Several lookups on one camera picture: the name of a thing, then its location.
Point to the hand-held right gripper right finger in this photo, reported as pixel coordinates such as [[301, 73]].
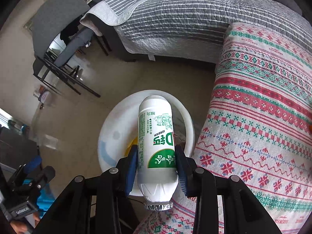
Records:
[[182, 173]]

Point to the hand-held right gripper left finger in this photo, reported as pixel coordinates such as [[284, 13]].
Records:
[[131, 168]]

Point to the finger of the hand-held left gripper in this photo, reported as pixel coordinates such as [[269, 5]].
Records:
[[34, 162], [46, 175]]

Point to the yellow packet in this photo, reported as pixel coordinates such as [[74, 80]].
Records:
[[131, 144]]

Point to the white plastic bin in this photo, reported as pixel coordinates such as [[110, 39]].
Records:
[[114, 136]]

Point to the white bottle green label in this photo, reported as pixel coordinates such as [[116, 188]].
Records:
[[156, 131]]

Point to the person's left hand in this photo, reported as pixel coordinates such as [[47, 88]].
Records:
[[19, 226]]

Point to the black cabinet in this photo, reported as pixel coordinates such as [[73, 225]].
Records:
[[14, 151]]

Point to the cyan cloth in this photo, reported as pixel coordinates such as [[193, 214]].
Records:
[[46, 199]]

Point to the printed cardboard box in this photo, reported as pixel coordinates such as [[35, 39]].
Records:
[[42, 95]]

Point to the patterned knit tablecloth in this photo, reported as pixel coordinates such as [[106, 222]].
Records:
[[256, 126]]

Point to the large grey chair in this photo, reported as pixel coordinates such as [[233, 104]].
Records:
[[56, 12]]

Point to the grey striped sofa cover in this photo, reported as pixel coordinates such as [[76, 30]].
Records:
[[182, 17]]

